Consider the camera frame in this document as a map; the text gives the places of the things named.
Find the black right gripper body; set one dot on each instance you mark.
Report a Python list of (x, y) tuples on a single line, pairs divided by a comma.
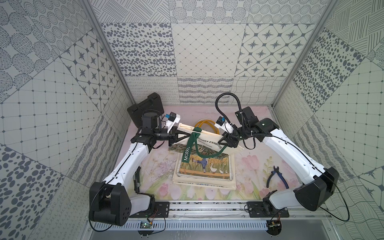
[(239, 133)]

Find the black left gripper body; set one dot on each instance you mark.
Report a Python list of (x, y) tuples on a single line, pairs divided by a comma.
[(171, 137)]

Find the green handled exhibition tote bag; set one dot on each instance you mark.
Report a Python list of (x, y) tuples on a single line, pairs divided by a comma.
[(202, 144)]

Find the yellow handled white bag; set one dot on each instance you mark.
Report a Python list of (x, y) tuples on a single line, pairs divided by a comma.
[(207, 165)]

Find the starry night canvas tote bag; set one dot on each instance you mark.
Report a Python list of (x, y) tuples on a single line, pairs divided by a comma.
[(201, 179)]

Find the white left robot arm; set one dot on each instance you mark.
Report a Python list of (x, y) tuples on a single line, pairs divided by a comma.
[(110, 202)]

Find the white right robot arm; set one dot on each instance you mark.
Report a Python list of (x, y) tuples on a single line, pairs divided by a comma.
[(318, 183)]

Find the black plastic tool case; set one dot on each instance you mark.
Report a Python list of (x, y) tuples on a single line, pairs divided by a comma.
[(152, 103)]

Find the left circuit board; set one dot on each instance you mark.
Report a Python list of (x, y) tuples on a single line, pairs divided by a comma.
[(145, 229)]

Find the circuit board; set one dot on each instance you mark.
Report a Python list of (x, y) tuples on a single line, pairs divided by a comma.
[(145, 229), (274, 228)]

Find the right circuit board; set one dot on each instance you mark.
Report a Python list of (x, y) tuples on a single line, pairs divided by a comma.
[(274, 228)]

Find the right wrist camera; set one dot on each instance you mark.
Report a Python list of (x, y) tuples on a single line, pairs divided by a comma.
[(223, 124)]

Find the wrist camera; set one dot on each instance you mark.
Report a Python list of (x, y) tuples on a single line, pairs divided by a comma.
[(223, 124), (173, 119)]

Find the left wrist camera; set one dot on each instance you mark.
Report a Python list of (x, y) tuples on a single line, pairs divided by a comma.
[(173, 119)]

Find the aluminium mounting rail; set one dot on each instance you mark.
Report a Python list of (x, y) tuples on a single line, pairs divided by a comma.
[(205, 210)]

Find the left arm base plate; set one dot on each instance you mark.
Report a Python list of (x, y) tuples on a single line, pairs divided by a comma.
[(157, 210)]

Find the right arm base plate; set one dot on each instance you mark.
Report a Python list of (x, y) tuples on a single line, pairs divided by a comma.
[(261, 210)]

